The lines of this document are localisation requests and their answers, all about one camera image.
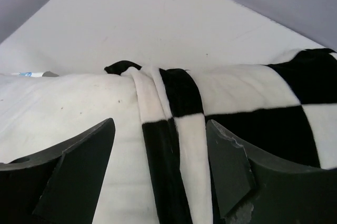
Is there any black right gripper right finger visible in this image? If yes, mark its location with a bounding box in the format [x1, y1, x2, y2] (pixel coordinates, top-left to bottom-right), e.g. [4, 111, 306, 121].
[206, 120, 336, 223]

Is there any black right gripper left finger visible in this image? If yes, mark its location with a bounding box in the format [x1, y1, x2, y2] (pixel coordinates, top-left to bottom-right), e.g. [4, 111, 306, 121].
[1, 118, 115, 223]

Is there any white pillow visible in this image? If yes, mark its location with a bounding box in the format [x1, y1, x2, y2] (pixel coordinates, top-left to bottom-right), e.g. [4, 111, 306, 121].
[1, 74, 158, 223]

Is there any black white checkered pillowcase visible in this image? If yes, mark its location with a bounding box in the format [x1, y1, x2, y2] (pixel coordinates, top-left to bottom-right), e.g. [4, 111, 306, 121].
[105, 48, 336, 223]

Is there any blue left corner label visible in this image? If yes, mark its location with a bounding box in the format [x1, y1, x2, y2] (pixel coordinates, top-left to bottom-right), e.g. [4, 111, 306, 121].
[10, 71, 58, 77]

